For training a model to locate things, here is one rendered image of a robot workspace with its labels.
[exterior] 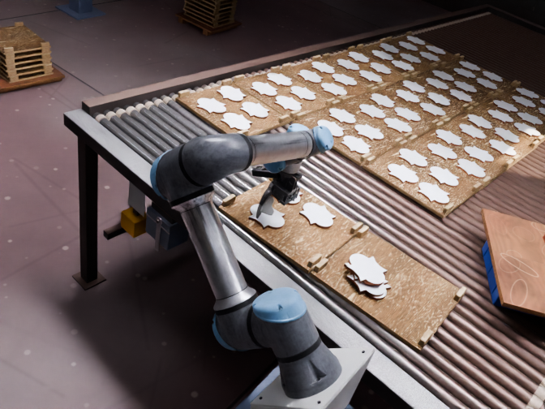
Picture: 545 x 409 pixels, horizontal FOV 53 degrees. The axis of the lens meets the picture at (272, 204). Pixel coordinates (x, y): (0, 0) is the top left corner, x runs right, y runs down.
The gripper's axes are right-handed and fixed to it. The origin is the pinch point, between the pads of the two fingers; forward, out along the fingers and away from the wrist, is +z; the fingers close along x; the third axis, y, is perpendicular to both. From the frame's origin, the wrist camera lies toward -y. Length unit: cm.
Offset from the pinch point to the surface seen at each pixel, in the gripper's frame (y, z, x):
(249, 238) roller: 2.7, 5.7, -11.6
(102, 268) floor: -83, 102, -3
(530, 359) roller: 95, 1, 17
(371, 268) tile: 40.8, -3.1, 3.4
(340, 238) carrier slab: 24.1, 2.6, 12.7
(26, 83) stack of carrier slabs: -263, 106, 65
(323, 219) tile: 14.3, 1.9, 15.1
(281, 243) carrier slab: 12.2, 3.2, -6.6
